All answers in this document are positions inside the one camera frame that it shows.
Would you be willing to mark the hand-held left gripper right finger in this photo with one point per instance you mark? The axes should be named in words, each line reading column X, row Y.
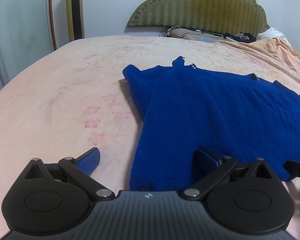
column 207, row 159

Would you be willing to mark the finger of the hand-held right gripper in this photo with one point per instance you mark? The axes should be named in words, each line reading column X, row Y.
column 296, row 169

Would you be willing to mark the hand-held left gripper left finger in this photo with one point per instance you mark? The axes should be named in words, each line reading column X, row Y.
column 88, row 161

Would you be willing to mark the blue knit sweater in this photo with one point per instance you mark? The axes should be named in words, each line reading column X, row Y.
column 210, row 110

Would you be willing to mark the pink floral bed blanket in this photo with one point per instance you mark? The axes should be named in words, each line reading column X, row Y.
column 52, row 100

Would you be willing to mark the orange quilt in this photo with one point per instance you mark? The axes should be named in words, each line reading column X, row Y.
column 272, row 52

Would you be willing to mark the white printed cloth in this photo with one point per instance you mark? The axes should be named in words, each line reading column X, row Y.
column 271, row 33

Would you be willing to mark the brown patterned pillow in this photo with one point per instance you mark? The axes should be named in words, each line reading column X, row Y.
column 190, row 34

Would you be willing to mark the dark crumpled clothing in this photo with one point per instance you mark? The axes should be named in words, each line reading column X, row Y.
column 241, row 37

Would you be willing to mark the brown wooden door trim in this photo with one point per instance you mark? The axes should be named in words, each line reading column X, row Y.
column 52, row 17

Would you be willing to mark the gold tower fan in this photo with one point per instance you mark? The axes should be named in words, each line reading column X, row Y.
column 75, row 12

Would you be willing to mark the olive green padded headboard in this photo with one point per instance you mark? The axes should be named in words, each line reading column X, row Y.
column 202, row 7

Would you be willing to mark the white flower-print wardrobe door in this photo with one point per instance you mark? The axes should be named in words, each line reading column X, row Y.
column 17, row 25

